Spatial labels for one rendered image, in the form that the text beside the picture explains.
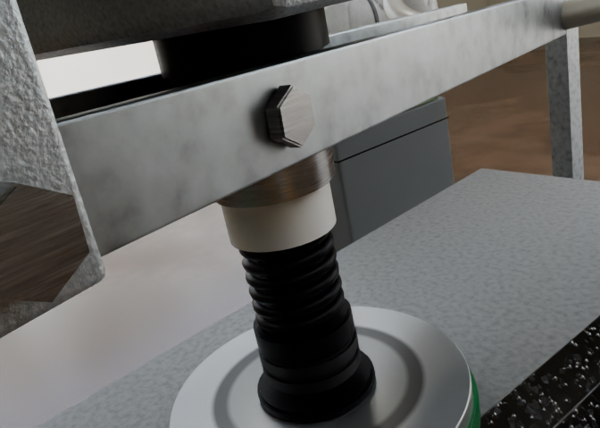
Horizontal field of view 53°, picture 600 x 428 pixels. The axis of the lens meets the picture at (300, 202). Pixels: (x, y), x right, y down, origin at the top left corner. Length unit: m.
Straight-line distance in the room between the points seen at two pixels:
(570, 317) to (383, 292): 0.18
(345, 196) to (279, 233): 1.12
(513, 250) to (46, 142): 0.58
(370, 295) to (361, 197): 0.88
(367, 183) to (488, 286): 0.91
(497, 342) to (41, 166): 0.44
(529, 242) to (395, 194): 0.90
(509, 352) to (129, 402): 0.33
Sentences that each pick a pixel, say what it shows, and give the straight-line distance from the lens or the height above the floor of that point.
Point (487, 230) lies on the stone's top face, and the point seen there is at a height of 0.83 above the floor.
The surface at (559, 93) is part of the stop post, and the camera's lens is 2.33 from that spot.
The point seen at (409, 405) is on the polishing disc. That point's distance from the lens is 0.42.
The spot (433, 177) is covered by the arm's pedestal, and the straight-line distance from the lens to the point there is 1.68.
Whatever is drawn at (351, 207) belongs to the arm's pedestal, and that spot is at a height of 0.62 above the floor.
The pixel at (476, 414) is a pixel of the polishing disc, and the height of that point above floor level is 0.86.
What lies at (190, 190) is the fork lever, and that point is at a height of 1.07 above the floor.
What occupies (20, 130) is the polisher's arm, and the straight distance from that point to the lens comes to 0.18.
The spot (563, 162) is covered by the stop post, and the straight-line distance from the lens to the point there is 2.39.
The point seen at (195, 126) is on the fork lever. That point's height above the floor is 1.09.
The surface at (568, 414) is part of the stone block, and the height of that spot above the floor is 0.80.
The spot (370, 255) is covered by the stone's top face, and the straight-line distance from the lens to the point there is 0.73.
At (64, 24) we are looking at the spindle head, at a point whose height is 1.14.
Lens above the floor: 1.13
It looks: 19 degrees down
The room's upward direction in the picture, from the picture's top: 12 degrees counter-clockwise
